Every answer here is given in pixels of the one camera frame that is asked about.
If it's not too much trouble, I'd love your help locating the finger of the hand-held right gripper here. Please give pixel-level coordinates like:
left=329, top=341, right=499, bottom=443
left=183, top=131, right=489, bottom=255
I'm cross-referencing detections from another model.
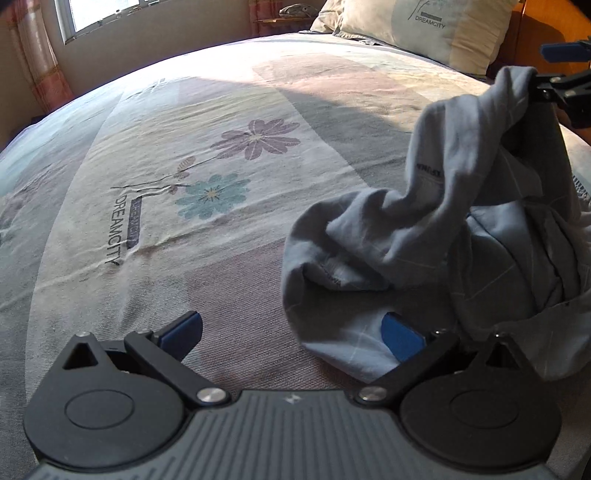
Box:
left=531, top=69, right=591, bottom=131
left=541, top=41, right=591, bottom=63

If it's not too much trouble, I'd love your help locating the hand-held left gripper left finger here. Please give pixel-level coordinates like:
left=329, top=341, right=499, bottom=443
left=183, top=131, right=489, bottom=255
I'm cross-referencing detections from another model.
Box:
left=62, top=311, right=232, bottom=408

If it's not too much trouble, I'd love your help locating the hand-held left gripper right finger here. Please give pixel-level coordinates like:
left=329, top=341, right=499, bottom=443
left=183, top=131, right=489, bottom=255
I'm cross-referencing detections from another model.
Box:
left=355, top=311, right=532, bottom=409

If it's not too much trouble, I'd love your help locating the wooden headboard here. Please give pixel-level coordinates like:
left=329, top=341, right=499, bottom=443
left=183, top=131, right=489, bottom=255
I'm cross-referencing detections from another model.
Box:
left=485, top=0, right=591, bottom=79

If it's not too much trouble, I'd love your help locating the cream printed pillow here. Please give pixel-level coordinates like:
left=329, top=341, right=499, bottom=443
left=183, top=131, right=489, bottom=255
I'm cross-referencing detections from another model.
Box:
left=310, top=0, right=520, bottom=77

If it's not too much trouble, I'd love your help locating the window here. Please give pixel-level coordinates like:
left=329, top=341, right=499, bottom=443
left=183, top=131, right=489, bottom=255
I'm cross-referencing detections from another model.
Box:
left=54, top=0, right=139, bottom=44

